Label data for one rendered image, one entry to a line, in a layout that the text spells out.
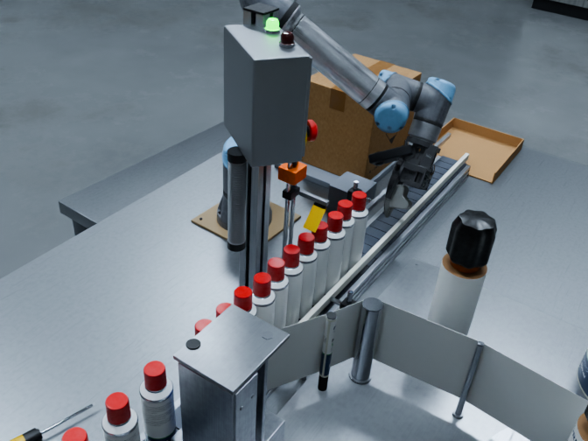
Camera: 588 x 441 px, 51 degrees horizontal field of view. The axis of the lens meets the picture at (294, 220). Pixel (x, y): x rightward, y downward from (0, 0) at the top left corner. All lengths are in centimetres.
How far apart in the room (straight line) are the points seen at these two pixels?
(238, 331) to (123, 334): 50
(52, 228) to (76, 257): 159
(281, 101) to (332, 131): 86
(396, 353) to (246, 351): 38
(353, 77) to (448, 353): 64
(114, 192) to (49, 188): 169
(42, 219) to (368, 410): 238
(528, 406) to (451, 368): 14
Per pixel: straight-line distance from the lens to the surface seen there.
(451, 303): 128
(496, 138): 234
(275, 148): 105
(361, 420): 120
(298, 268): 122
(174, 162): 200
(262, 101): 100
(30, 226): 327
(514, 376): 113
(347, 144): 185
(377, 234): 163
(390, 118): 144
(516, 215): 193
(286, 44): 103
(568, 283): 173
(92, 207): 181
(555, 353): 144
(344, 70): 143
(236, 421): 93
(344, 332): 117
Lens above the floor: 181
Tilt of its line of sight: 35 degrees down
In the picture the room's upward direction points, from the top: 4 degrees clockwise
